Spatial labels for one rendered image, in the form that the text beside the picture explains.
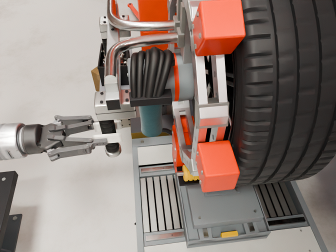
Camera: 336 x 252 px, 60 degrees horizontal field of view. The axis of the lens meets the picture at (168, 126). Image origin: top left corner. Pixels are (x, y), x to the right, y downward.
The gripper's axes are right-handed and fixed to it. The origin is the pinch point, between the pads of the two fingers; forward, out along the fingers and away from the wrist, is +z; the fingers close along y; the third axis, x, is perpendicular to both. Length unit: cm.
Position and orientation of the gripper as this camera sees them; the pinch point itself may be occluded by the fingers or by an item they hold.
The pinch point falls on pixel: (108, 132)
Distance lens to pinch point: 75.6
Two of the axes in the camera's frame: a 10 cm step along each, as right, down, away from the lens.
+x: 0.0, -6.5, -7.6
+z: 9.9, -0.9, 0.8
